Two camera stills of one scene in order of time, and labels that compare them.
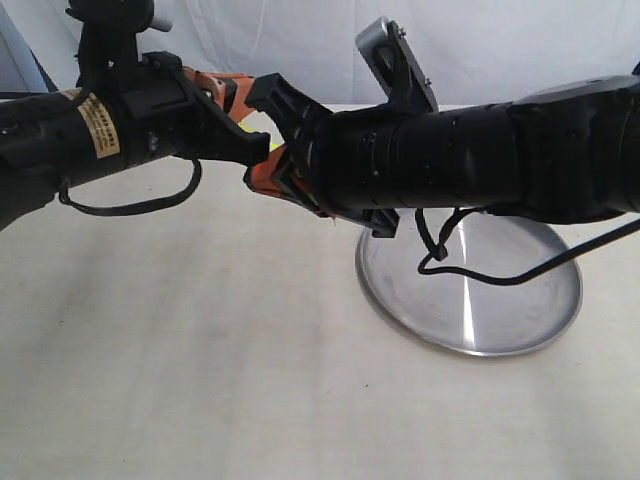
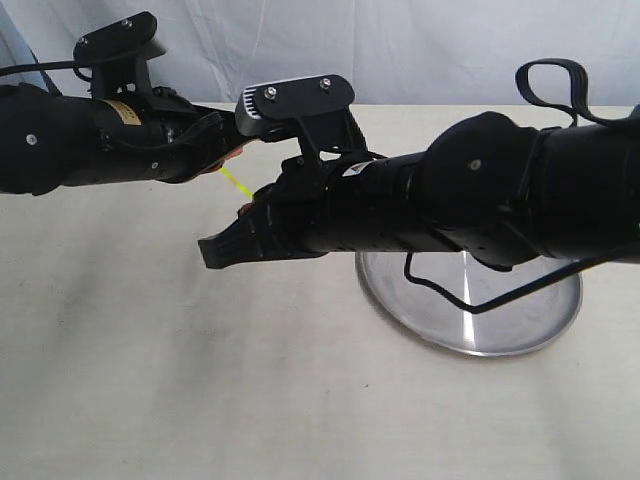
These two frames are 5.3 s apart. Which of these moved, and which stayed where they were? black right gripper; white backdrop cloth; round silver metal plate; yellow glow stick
Moved: yellow glow stick; black right gripper
Stayed: white backdrop cloth; round silver metal plate
